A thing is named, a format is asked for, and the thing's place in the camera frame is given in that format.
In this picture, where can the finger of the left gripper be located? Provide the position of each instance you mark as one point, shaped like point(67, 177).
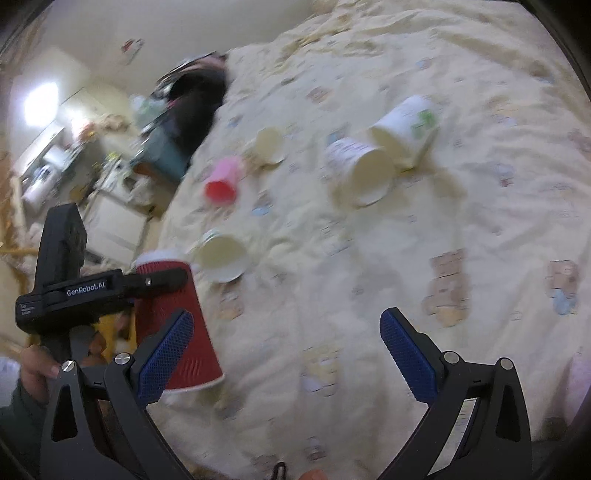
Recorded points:
point(148, 285)

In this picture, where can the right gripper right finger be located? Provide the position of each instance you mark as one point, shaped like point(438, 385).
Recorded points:
point(497, 441)

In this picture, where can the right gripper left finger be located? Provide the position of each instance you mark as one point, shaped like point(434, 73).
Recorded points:
point(96, 428)

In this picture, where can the red ripple paper cup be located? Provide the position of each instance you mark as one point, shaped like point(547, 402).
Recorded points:
point(175, 353)

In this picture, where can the green striped white paper cup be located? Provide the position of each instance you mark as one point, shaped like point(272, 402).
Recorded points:
point(222, 256)

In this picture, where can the pink red paper cup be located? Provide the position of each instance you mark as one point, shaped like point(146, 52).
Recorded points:
point(221, 187)

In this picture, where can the cream patterned paper cup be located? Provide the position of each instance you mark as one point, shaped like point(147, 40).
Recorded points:
point(268, 148)

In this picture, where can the white purple print paper cup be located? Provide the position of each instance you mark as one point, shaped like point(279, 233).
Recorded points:
point(363, 171)

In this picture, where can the white green leaf paper cup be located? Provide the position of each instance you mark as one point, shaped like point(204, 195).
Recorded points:
point(406, 132)

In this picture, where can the left hand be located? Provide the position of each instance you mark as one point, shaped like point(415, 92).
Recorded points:
point(38, 366)

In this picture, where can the right hand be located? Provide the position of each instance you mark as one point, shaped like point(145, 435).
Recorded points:
point(314, 474)

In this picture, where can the white cabinet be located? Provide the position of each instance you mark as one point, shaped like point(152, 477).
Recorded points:
point(114, 230)

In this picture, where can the pink patterned cloth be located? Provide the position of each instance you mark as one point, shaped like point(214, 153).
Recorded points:
point(577, 386)

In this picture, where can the teal storage box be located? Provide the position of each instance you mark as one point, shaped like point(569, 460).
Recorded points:
point(165, 154)

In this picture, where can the black clothes pile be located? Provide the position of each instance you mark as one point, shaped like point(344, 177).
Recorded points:
point(195, 90)

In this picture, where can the cream cartoon bed sheet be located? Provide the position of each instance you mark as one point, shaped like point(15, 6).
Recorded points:
point(484, 245)

